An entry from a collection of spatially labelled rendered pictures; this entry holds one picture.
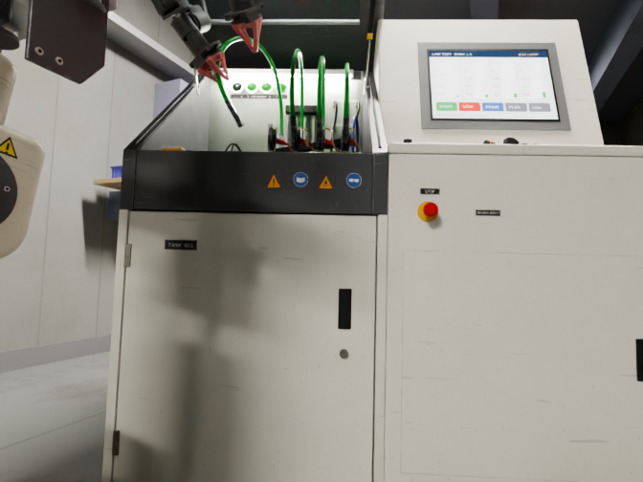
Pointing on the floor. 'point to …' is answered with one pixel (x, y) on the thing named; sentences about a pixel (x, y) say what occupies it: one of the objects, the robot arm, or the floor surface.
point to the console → (509, 285)
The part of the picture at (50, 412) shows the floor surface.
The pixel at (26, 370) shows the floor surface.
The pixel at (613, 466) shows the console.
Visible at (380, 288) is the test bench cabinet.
